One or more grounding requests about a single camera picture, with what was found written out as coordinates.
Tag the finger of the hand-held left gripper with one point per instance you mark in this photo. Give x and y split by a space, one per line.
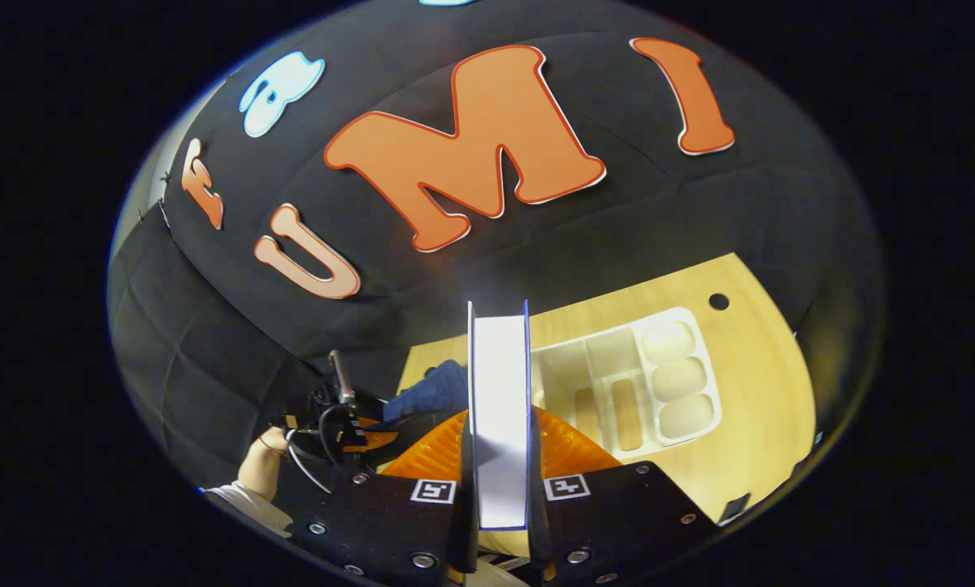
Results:
373 436

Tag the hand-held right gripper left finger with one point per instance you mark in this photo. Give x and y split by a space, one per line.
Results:
373 522

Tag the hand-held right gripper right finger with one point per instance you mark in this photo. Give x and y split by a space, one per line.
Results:
618 522

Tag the blue schoolbag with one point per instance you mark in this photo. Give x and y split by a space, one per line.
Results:
438 391

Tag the blue book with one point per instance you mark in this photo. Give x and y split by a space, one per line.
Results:
500 408

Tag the white plastic bookshelf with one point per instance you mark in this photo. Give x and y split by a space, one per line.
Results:
618 342

